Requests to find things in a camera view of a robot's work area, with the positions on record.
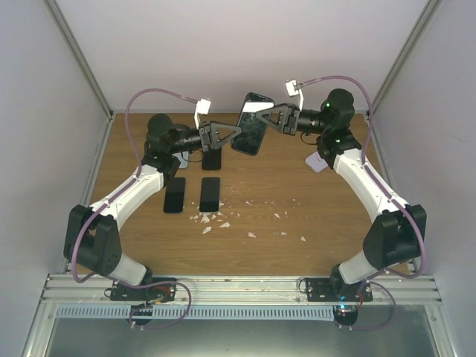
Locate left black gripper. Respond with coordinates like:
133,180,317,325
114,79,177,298
170,120,242,154

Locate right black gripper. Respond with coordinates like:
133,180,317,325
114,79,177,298
255,103,329,137

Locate black cased phone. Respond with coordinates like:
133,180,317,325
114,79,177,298
230,91,276,156
202,148,222,171

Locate light blue phone case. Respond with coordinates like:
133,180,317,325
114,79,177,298
174,152,189,169

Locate lilac phone case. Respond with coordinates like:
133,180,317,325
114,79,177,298
305,152,328,173

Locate black smartphone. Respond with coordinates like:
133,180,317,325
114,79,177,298
199,177,220,213
163,177,186,214

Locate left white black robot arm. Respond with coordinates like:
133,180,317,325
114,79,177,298
63,114,242,300

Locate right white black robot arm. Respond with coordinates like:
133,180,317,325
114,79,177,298
253,89,427,301

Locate white debris pieces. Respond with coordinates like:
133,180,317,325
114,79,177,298
183,181,310,245

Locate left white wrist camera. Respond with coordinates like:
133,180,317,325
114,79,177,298
193,98,211,129

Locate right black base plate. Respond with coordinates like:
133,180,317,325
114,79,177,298
297,277,373,303

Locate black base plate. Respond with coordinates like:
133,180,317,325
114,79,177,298
104,276,177,303
297,277,373,303

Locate grey slotted cable duct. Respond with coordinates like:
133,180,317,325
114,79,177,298
56,304,334,321

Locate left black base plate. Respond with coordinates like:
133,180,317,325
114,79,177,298
104,276,177,303

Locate aluminium front rail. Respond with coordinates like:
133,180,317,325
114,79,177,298
40,274,442,305

